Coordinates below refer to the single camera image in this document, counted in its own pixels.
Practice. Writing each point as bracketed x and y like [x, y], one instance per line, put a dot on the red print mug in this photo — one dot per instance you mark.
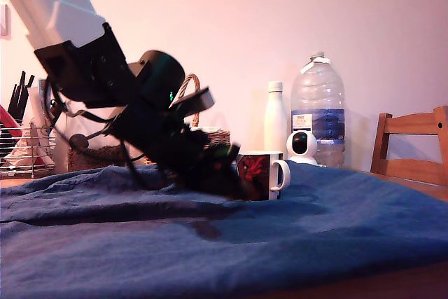
[262, 173]

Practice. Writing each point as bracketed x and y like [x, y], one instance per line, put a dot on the white insulated bottle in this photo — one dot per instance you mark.
[275, 120]

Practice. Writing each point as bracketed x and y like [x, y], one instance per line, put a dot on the red utensil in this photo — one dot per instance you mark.
[7, 120]

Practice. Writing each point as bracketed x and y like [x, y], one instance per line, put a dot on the coffee beans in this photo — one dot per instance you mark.
[98, 160]

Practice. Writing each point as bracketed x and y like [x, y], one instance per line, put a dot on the clear container with white lid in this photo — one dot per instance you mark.
[75, 124]

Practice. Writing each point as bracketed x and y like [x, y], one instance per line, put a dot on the white wall plate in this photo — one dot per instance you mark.
[3, 20]

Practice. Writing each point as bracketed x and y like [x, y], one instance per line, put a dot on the wicker basket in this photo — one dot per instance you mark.
[220, 136]

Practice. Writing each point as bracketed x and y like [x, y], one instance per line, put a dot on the large clear water bottle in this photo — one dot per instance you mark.
[320, 103]

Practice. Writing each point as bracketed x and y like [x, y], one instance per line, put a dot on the blue cloth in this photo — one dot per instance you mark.
[245, 250]

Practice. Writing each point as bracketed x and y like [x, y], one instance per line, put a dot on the black coffee scoop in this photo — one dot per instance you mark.
[77, 141]

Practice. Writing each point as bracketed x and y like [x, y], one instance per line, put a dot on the small white round camera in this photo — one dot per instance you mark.
[304, 153]

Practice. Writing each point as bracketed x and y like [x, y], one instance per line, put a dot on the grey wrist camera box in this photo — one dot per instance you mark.
[199, 101]

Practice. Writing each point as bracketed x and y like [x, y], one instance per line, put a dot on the wooden chair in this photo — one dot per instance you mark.
[409, 127]

